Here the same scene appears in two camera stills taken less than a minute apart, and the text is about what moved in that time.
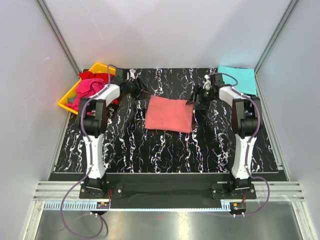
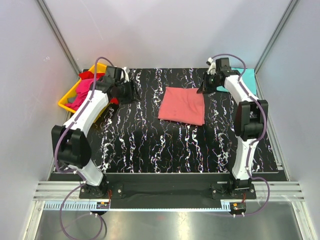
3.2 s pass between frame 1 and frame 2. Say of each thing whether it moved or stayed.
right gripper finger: moved
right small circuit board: stayed
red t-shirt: stayed
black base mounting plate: stayed
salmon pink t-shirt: moved
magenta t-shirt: stayed
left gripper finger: moved
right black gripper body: moved
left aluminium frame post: stayed
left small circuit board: stayed
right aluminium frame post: stayed
